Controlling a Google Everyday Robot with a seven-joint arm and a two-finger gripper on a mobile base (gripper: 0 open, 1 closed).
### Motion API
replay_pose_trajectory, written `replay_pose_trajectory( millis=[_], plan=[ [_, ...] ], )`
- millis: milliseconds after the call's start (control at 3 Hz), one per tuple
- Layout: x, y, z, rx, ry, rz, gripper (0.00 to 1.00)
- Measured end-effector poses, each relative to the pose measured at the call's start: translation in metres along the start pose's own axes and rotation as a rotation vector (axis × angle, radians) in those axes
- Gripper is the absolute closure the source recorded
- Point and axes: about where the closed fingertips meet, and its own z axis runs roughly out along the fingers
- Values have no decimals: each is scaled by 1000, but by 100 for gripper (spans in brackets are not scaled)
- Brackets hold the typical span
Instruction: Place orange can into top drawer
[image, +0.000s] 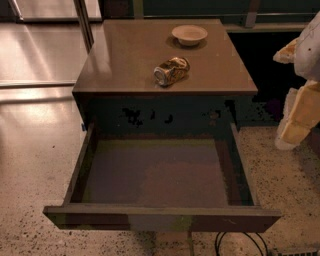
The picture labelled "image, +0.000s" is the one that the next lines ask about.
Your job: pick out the open top drawer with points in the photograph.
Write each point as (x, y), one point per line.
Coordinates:
(162, 184)

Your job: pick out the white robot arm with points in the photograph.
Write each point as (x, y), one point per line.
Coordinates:
(307, 52)

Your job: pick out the white ceramic bowl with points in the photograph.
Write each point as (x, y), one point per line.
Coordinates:
(189, 35)

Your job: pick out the dark brown drawer cabinet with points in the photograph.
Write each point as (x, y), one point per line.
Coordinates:
(116, 89)

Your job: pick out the metal vertical post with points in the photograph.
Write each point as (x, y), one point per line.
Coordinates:
(84, 23)

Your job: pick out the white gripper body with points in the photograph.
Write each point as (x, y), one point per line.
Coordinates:
(309, 56)

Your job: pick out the grey floor power strip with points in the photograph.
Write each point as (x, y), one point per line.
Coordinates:
(294, 252)

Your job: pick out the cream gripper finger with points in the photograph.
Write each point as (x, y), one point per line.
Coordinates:
(286, 54)
(300, 114)

